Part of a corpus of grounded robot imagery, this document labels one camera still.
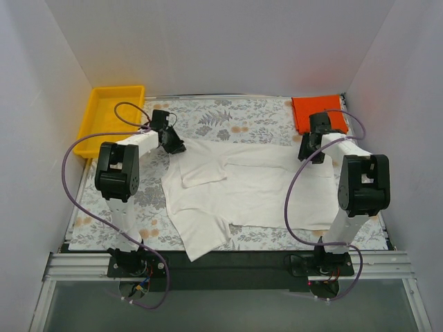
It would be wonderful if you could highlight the white t-shirt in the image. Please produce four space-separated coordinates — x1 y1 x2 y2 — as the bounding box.
161 138 338 261

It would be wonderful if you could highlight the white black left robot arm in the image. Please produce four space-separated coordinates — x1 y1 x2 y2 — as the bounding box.
95 109 186 277

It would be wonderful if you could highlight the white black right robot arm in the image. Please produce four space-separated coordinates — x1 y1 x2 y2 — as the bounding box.
298 111 390 276

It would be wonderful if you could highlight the folded orange t-shirt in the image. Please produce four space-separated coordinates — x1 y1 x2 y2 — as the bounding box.
291 95 348 135

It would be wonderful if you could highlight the floral patterned table mat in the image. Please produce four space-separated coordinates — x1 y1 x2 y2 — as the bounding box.
68 98 387 252

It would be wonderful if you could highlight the yellow plastic tray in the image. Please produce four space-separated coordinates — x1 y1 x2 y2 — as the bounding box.
73 85 145 159

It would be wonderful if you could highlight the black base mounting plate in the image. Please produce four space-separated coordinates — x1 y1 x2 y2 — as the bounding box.
107 249 356 297

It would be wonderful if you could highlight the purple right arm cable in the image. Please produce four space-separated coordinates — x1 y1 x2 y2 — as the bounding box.
283 109 367 303

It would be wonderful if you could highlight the aluminium frame rail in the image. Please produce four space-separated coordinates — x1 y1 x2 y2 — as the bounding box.
30 251 431 331

